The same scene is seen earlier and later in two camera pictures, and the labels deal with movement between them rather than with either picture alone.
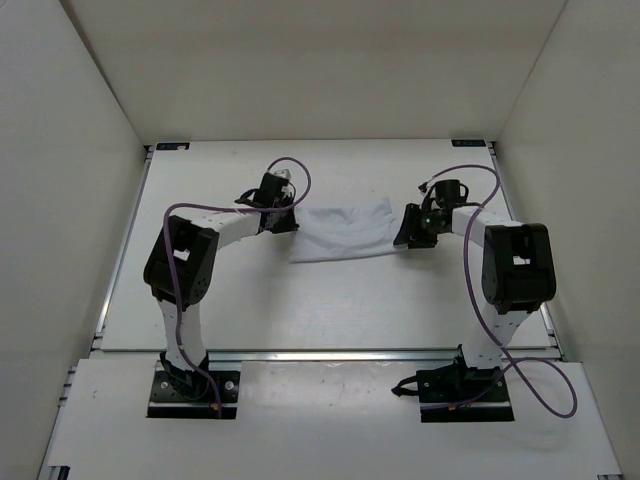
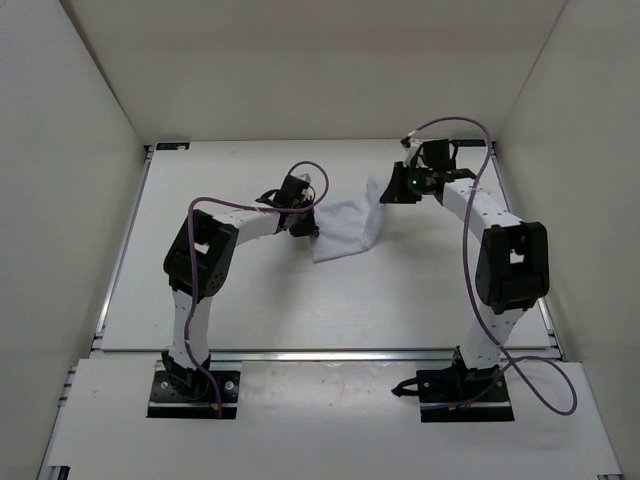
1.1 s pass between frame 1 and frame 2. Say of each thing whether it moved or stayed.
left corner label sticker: stayed
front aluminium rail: stayed
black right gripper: moved
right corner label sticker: stayed
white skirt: moved
